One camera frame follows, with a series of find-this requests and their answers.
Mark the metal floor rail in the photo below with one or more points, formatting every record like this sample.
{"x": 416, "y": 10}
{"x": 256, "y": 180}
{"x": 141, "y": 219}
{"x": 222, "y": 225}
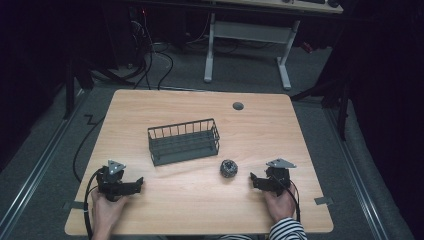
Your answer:
{"x": 36, "y": 166}
{"x": 356, "y": 173}

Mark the black computer mouse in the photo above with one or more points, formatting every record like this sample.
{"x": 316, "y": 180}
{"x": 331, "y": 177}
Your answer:
{"x": 333, "y": 3}

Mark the person's left hand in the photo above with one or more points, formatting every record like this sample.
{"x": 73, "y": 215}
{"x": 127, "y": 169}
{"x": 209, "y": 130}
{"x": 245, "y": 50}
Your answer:
{"x": 107, "y": 211}

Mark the red object under desk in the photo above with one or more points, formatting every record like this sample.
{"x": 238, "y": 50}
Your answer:
{"x": 307, "y": 47}

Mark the black metal stand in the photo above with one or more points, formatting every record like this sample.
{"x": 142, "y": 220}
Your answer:
{"x": 333, "y": 96}
{"x": 70, "y": 86}

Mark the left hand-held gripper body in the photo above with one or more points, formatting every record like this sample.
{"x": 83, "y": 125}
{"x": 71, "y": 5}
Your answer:
{"x": 111, "y": 186}

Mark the grey tape strip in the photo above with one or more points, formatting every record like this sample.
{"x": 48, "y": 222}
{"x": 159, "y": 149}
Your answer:
{"x": 323, "y": 200}
{"x": 74, "y": 205}

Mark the person's right hand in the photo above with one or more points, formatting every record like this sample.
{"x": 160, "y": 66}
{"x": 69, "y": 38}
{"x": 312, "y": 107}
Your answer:
{"x": 280, "y": 206}

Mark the steel wool scrubber ball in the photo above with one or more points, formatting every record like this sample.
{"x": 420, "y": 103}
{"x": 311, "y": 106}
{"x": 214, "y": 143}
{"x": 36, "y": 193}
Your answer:
{"x": 228, "y": 168}

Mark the white desk with metal legs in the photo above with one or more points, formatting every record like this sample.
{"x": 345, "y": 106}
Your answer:
{"x": 248, "y": 31}

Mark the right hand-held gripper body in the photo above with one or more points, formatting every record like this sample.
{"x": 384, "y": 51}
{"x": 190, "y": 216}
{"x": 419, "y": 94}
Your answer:
{"x": 278, "y": 181}

